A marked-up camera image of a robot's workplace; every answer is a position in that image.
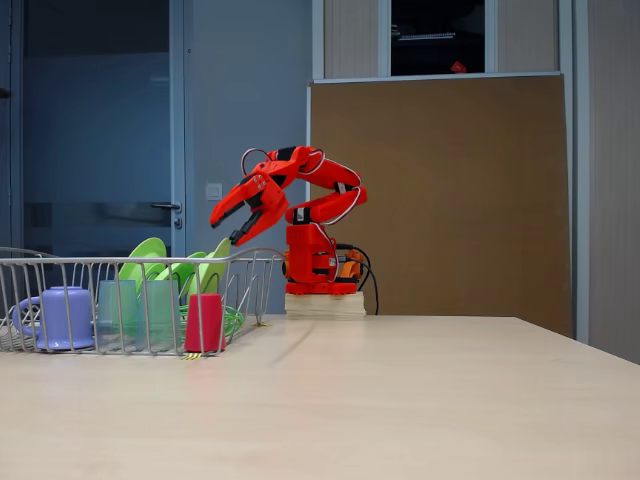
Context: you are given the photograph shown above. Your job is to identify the green plastic plate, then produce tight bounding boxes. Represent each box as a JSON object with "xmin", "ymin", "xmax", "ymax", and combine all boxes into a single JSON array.
[
  {"xmin": 189, "ymin": 238, "xmax": 232, "ymax": 296},
  {"xmin": 118, "ymin": 237, "xmax": 168, "ymax": 284},
  {"xmin": 153, "ymin": 251, "xmax": 207, "ymax": 296}
]

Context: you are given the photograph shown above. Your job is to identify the red plastic cup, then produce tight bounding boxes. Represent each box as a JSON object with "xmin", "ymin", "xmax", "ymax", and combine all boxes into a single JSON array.
[{"xmin": 183, "ymin": 293, "xmax": 227, "ymax": 354}]

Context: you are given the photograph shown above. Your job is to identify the translucent grey plastic cup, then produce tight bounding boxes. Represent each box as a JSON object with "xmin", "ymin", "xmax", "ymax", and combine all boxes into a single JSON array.
[
  {"xmin": 135, "ymin": 279, "xmax": 180, "ymax": 352},
  {"xmin": 95, "ymin": 279, "xmax": 140, "ymax": 351}
]

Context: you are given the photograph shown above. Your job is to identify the purple plastic mug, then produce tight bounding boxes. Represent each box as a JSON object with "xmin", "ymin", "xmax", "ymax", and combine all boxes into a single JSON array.
[{"xmin": 10, "ymin": 286, "xmax": 96, "ymax": 351}]

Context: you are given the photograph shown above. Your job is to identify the orange table clamp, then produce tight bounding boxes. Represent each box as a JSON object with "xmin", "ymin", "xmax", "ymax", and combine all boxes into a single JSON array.
[{"xmin": 337, "ymin": 248, "xmax": 362, "ymax": 279}]

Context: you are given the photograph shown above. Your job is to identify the wooden base block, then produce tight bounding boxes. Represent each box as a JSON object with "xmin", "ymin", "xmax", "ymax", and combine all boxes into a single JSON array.
[{"xmin": 284, "ymin": 293, "xmax": 366, "ymax": 319}]

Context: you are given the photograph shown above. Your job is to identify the blue grey door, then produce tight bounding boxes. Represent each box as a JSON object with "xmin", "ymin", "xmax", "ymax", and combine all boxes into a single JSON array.
[{"xmin": 9, "ymin": 0, "xmax": 187, "ymax": 261}]

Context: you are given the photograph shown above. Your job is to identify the brown pin board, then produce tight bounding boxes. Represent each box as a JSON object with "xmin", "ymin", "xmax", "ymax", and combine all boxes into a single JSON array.
[{"xmin": 305, "ymin": 72, "xmax": 574, "ymax": 339}]

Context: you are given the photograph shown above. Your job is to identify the white spiral notebook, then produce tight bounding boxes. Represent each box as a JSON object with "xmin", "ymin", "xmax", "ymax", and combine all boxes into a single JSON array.
[{"xmin": 391, "ymin": 30, "xmax": 457, "ymax": 42}]

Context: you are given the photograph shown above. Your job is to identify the thin looped servo cable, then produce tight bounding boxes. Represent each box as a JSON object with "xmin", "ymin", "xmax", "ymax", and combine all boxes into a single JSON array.
[{"xmin": 240, "ymin": 147, "xmax": 274, "ymax": 174}]

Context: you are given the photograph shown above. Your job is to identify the metal wire dish rack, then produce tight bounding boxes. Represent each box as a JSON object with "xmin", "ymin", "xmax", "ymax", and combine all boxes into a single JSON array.
[{"xmin": 0, "ymin": 246, "xmax": 286, "ymax": 357}]

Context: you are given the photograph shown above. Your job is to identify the black power cable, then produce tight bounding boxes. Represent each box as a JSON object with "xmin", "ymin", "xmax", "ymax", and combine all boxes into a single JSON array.
[{"xmin": 338, "ymin": 243, "xmax": 380, "ymax": 316}]

